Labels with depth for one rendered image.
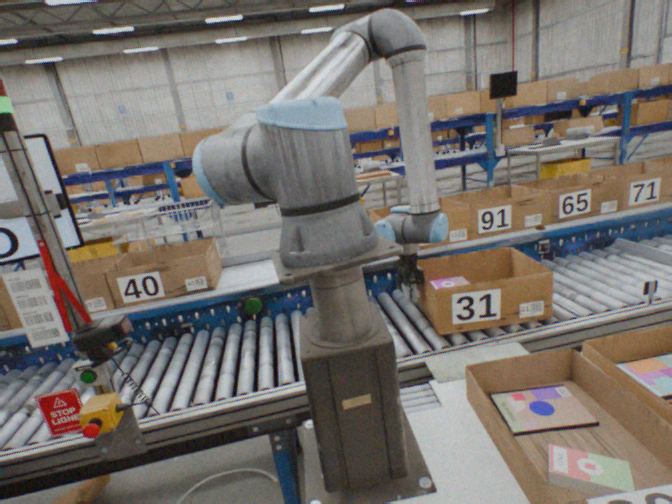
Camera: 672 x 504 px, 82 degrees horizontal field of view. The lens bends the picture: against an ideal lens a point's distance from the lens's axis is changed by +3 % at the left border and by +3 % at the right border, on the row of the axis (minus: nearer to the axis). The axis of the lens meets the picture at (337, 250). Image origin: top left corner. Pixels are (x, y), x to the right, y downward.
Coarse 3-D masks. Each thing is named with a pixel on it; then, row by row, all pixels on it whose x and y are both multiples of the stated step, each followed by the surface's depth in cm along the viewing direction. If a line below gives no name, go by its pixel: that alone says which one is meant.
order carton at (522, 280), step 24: (432, 264) 153; (456, 264) 154; (480, 264) 154; (504, 264) 155; (528, 264) 141; (432, 288) 128; (456, 288) 125; (480, 288) 125; (504, 288) 126; (528, 288) 126; (552, 288) 127; (432, 312) 133; (504, 312) 129
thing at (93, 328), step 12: (84, 324) 96; (96, 324) 93; (108, 324) 93; (120, 324) 93; (72, 336) 92; (84, 336) 92; (96, 336) 92; (108, 336) 93; (120, 336) 93; (84, 348) 92; (96, 348) 94; (108, 348) 96; (96, 360) 95; (108, 360) 95
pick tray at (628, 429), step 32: (544, 352) 97; (576, 352) 96; (480, 384) 99; (512, 384) 99; (544, 384) 99; (576, 384) 98; (608, 384) 86; (480, 416) 91; (608, 416) 87; (640, 416) 79; (512, 448) 75; (544, 448) 81; (576, 448) 80; (608, 448) 79; (640, 448) 78; (544, 480) 65; (640, 480) 72
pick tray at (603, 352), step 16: (608, 336) 100; (624, 336) 101; (640, 336) 101; (656, 336) 101; (592, 352) 96; (608, 352) 101; (624, 352) 102; (640, 352) 102; (656, 352) 103; (608, 368) 92; (624, 384) 87; (640, 384) 83; (640, 400) 83; (656, 400) 79
